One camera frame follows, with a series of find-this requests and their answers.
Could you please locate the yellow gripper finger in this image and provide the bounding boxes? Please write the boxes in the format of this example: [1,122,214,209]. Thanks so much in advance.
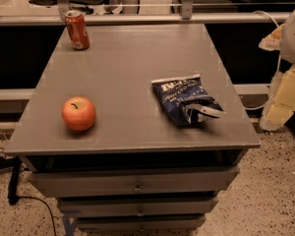
[260,65,295,131]
[259,25,284,51]

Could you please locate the blue potato chip bag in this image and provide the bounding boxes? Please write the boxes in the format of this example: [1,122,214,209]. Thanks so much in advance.
[151,74,226,127]

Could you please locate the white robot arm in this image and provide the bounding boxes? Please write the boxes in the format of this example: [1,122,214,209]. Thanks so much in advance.
[259,10,295,131]

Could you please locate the red coke can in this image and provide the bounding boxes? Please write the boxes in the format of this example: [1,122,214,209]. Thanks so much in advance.
[65,10,89,50]

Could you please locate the grey drawer cabinet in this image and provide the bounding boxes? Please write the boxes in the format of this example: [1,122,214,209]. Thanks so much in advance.
[4,23,262,234]

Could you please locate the bottom grey drawer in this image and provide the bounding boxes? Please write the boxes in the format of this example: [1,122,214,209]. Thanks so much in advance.
[77,214,206,232]

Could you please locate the grey drawer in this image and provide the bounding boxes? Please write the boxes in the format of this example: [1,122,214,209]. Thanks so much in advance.
[77,214,206,232]
[59,197,217,217]
[29,166,239,198]

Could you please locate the red apple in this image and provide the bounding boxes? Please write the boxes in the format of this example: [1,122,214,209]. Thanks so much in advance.
[62,96,96,132]

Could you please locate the middle grey drawer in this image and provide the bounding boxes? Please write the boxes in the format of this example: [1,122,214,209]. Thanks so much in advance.
[59,197,217,217]

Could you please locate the top grey drawer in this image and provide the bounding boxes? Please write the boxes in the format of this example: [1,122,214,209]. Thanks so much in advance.
[29,166,239,198]

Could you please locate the white cable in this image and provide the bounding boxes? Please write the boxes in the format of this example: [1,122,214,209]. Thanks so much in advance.
[243,10,283,112]

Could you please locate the black power cable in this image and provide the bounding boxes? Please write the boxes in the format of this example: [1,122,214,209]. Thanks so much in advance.
[0,131,58,236]

